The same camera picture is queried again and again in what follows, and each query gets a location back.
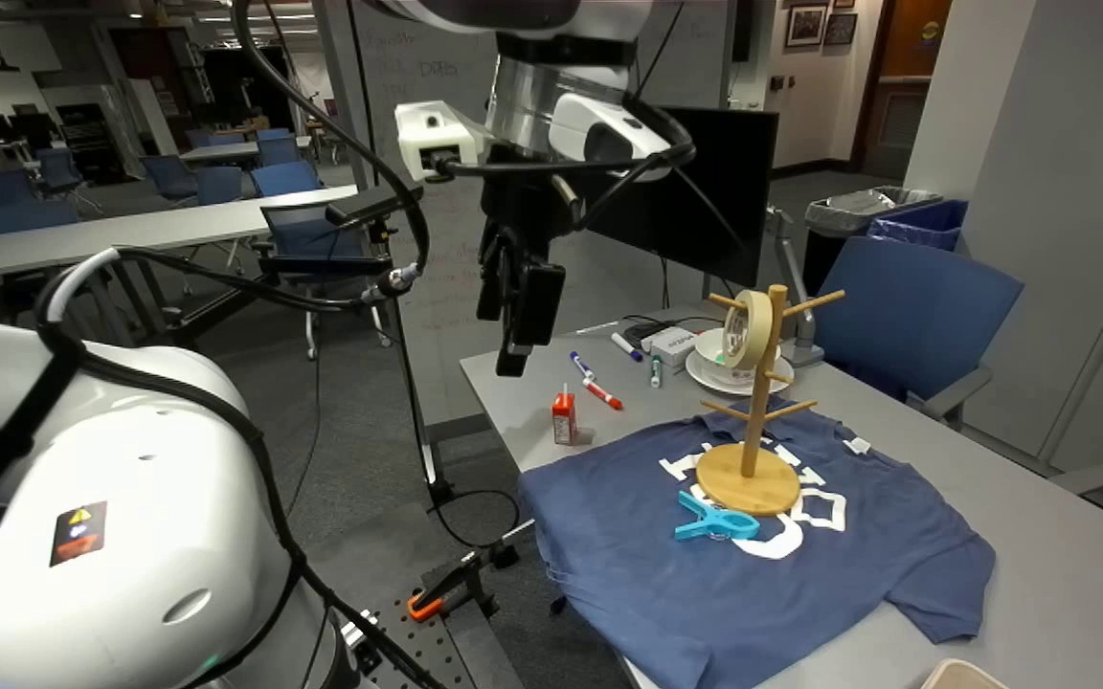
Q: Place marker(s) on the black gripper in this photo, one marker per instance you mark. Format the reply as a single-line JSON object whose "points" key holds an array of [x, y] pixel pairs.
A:
{"points": [[513, 254]]}

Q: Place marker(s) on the beige masking tape roll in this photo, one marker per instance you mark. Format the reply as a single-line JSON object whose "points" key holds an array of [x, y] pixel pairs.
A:
{"points": [[747, 330]]}

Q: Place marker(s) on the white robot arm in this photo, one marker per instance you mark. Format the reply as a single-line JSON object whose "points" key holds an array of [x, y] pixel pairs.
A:
{"points": [[143, 542]]}

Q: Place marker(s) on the wooden mug rack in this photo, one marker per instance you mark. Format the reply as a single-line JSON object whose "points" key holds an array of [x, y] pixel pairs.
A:
{"points": [[746, 472]]}

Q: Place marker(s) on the red marker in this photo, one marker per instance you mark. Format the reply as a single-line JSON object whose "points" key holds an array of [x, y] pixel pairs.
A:
{"points": [[593, 383]]}

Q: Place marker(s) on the small orange bottle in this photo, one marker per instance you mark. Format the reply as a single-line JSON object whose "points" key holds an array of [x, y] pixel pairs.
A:
{"points": [[565, 420]]}

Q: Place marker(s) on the white cardboard box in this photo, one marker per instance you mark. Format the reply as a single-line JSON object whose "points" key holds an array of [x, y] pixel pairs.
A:
{"points": [[673, 344]]}

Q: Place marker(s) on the white bowl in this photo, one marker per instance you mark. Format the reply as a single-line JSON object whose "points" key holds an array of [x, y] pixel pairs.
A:
{"points": [[716, 344]]}

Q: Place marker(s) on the white plate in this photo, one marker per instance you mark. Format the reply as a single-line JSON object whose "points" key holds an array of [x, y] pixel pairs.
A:
{"points": [[737, 380]]}

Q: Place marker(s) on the black monitor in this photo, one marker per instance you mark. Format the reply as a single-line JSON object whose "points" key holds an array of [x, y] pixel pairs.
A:
{"points": [[706, 210]]}

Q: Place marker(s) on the light blue plastic clip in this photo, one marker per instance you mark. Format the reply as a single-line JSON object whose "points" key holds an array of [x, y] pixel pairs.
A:
{"points": [[710, 523]]}

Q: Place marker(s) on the orange black clamp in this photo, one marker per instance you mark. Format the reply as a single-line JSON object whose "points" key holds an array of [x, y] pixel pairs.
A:
{"points": [[453, 587]]}

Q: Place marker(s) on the blue chair near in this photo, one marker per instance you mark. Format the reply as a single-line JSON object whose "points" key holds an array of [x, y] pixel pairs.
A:
{"points": [[913, 323]]}

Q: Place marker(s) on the blue t-shirt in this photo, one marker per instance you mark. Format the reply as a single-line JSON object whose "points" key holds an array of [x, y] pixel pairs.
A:
{"points": [[728, 615]]}

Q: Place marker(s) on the blue recycling bin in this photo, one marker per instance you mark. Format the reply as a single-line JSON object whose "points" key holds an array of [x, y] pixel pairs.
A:
{"points": [[930, 224]]}

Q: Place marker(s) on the beige plastic tray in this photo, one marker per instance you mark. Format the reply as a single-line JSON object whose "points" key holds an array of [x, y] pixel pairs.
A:
{"points": [[959, 675]]}

